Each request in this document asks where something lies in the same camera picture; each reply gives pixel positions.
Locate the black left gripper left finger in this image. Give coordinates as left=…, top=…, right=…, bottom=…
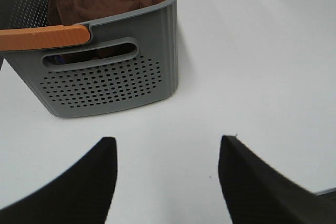
left=1, top=137, right=117, bottom=223

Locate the grey perforated plastic basket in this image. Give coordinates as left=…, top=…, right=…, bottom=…
left=1, top=0, right=178, bottom=118

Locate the blue cloth in basket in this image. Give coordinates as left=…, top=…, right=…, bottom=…
left=54, top=56, right=65, bottom=65

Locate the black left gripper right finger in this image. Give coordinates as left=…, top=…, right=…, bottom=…
left=218, top=135, right=335, bottom=223

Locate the orange basket handle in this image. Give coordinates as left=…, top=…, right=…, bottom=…
left=1, top=25, right=91, bottom=51

